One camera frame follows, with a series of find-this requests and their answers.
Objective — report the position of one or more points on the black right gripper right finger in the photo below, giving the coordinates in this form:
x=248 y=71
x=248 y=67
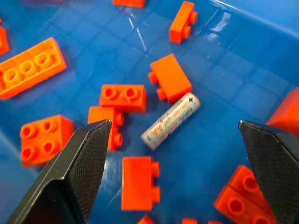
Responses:
x=275 y=168

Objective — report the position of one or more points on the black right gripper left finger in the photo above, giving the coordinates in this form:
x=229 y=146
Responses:
x=79 y=168

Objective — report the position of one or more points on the blue plastic bin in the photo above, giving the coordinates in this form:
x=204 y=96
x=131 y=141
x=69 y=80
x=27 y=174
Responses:
x=210 y=70

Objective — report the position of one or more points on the orange four-stud building brick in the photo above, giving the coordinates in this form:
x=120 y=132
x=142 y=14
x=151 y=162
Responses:
x=42 y=140

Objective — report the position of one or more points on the orange two-stud building brick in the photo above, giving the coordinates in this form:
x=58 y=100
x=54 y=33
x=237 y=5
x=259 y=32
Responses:
x=183 y=22
x=114 y=126
x=123 y=98
x=170 y=78
x=137 y=183

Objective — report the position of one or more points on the white AA battery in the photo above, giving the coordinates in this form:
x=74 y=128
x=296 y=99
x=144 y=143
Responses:
x=171 y=121

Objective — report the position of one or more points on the long orange building brick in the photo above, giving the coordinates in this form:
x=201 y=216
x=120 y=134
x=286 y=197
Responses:
x=28 y=68

